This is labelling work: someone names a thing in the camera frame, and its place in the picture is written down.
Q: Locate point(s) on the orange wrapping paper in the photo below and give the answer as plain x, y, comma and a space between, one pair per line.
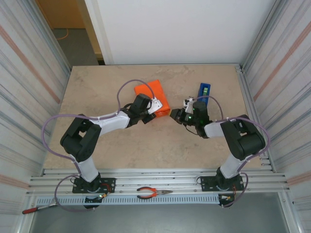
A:
155, 91

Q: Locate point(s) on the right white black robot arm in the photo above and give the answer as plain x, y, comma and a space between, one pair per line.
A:
243, 140

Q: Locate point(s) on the blue tape dispenser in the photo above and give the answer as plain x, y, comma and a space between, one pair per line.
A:
206, 89

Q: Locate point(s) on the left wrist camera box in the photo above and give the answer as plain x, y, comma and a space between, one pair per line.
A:
155, 106

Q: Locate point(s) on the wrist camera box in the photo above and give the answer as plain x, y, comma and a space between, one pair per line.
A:
155, 106
188, 104

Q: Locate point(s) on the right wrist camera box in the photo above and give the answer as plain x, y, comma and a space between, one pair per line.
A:
188, 104

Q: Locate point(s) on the aluminium side rail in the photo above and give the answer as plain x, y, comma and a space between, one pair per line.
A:
243, 80

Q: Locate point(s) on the aluminium rail frame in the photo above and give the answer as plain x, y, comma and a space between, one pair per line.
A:
158, 180

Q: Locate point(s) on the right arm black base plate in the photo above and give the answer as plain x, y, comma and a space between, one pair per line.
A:
206, 183

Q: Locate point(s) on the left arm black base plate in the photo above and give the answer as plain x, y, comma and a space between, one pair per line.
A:
109, 182

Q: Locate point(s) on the white door frame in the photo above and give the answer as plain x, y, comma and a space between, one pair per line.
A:
97, 31

